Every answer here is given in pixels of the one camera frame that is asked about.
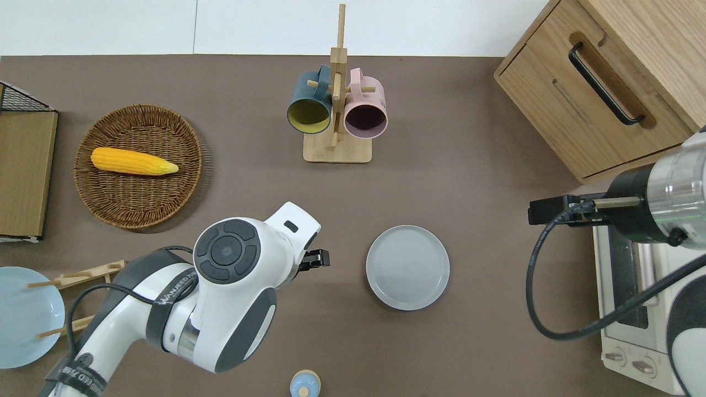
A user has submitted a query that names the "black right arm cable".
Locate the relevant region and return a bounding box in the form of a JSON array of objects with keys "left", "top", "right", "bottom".
[{"left": 525, "top": 207, "right": 706, "bottom": 341}]

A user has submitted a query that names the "black wire basket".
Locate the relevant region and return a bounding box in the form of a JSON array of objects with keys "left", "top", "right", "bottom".
[{"left": 0, "top": 81, "right": 57, "bottom": 113}]

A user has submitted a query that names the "cream toaster oven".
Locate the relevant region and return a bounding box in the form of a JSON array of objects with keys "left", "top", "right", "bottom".
[{"left": 593, "top": 223, "right": 706, "bottom": 395}]

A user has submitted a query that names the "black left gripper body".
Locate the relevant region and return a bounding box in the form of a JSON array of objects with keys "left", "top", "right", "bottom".
[{"left": 297, "top": 234, "right": 319, "bottom": 274}]

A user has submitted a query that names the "wooden mug tree stand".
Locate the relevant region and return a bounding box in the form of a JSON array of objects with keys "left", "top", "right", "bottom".
[{"left": 303, "top": 4, "right": 377, "bottom": 164}]

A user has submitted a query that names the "teal mug yellow inside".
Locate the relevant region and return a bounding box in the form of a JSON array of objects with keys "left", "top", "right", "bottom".
[{"left": 286, "top": 65, "right": 334, "bottom": 135}]

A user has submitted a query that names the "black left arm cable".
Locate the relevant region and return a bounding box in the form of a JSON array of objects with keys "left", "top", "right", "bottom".
[{"left": 65, "top": 245, "right": 195, "bottom": 359}]

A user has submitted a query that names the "wooden dish rack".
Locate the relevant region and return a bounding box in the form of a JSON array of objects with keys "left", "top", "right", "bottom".
[{"left": 26, "top": 259, "right": 127, "bottom": 340}]

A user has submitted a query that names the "brown table mat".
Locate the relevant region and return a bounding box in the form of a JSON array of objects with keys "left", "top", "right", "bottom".
[{"left": 0, "top": 54, "right": 706, "bottom": 397}]

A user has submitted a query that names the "yellow corn cob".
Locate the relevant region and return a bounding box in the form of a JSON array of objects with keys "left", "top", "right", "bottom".
[{"left": 90, "top": 147, "right": 179, "bottom": 176}]

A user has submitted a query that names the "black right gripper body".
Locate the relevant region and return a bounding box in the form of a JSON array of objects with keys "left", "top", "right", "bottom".
[{"left": 528, "top": 194, "right": 610, "bottom": 228}]

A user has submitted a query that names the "grid-pattern box wooden shelf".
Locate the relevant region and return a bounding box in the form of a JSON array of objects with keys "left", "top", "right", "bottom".
[{"left": 0, "top": 110, "right": 58, "bottom": 243}]

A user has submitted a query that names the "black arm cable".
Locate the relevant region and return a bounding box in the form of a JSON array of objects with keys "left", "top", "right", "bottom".
[
  {"left": 525, "top": 207, "right": 706, "bottom": 341},
  {"left": 65, "top": 245, "right": 195, "bottom": 359}
]

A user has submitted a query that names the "wooden drawer cabinet black handle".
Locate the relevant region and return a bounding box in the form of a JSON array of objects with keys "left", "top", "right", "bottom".
[{"left": 494, "top": 0, "right": 706, "bottom": 185}]

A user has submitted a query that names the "brown wicker basket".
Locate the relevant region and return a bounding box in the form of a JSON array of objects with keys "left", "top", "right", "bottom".
[{"left": 74, "top": 104, "right": 204, "bottom": 230}]

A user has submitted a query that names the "pink mug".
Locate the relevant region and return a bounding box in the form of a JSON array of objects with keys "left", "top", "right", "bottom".
[{"left": 343, "top": 67, "right": 388, "bottom": 140}]

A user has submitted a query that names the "blue bell wooden base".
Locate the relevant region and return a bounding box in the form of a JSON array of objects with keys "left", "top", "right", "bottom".
[{"left": 290, "top": 369, "right": 321, "bottom": 397}]

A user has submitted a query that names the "gray round plate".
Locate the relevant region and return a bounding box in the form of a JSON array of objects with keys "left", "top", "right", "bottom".
[{"left": 366, "top": 225, "right": 450, "bottom": 311}]

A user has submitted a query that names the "light blue plate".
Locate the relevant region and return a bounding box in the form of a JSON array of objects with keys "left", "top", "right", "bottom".
[{"left": 0, "top": 266, "right": 66, "bottom": 369}]

